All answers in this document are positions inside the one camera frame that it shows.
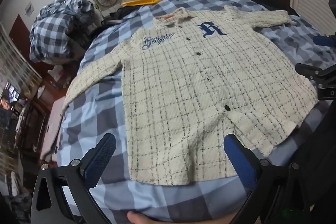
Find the computer monitor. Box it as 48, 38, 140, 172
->
1, 82, 20, 110

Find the black garment on bed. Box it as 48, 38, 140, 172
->
251, 0, 299, 16

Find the patterned window curtain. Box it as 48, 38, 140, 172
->
1, 24, 43, 98

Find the person's hand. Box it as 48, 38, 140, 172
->
127, 211, 236, 224

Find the yellow cloth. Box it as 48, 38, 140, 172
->
122, 0, 163, 7

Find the crumpled checkered blanket pile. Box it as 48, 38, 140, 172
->
30, 0, 95, 65

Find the cream plaid knit shirt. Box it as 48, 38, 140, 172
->
64, 6, 318, 185

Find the wall socket plate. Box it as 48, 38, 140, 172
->
25, 2, 34, 17

